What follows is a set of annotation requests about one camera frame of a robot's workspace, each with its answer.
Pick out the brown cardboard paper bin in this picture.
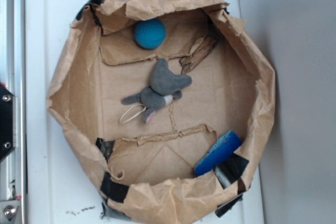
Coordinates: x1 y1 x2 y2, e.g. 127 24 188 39
47 0 276 223

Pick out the black metal bracket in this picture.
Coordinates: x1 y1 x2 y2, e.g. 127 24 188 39
0 82 16 162

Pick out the blue sponge block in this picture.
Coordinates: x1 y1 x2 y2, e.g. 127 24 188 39
194 131 242 176

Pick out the aluminium frame rail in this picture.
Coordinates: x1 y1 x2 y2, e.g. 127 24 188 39
1 0 28 223

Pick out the blue ball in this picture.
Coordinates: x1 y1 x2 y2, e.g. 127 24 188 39
134 18 166 49

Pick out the white plastic tray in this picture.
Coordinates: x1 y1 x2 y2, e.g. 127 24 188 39
26 0 264 223

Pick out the gray plush animal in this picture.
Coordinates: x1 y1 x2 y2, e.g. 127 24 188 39
119 59 192 124

